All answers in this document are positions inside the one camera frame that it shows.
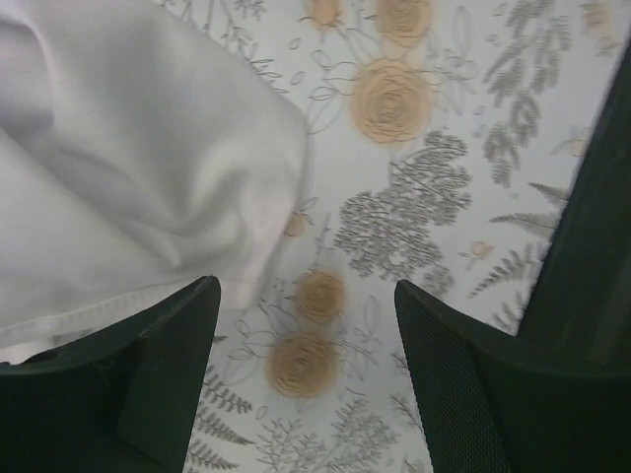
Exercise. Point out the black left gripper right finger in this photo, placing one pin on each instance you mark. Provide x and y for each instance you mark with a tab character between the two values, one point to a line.
491	402

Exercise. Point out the black table edge rail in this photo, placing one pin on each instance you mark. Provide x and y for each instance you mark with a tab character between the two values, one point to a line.
580	305

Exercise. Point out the floral patterned tablecloth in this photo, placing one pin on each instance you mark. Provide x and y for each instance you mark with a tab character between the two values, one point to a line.
446	136

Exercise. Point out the white t-shirt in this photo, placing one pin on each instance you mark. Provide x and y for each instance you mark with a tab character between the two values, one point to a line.
137	155

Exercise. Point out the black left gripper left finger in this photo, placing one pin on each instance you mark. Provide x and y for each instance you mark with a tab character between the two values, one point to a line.
122	399

